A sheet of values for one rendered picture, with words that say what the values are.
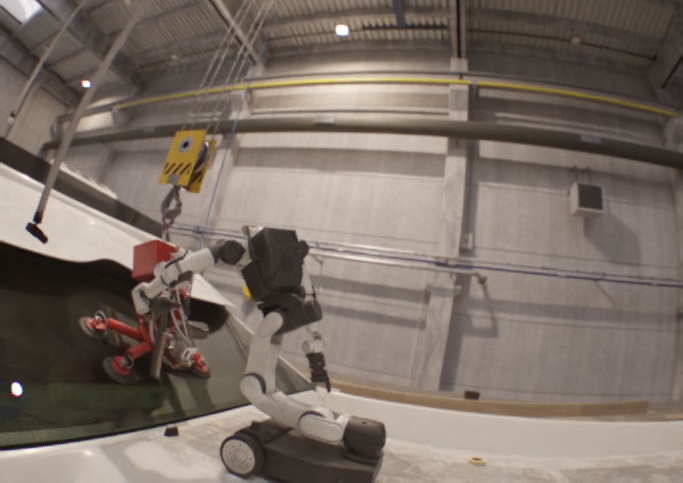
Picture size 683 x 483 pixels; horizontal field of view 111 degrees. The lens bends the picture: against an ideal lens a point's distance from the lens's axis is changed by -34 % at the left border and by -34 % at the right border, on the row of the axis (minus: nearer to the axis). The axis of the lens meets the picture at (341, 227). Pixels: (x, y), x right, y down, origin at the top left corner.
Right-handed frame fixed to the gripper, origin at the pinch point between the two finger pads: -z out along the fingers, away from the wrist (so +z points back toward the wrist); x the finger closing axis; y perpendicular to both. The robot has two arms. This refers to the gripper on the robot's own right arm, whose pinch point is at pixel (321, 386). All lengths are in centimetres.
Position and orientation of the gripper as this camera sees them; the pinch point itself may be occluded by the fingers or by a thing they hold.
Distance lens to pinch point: 195.8
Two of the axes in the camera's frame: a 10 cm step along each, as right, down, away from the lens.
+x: -7.3, 2.9, 6.2
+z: -1.6, -9.5, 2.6
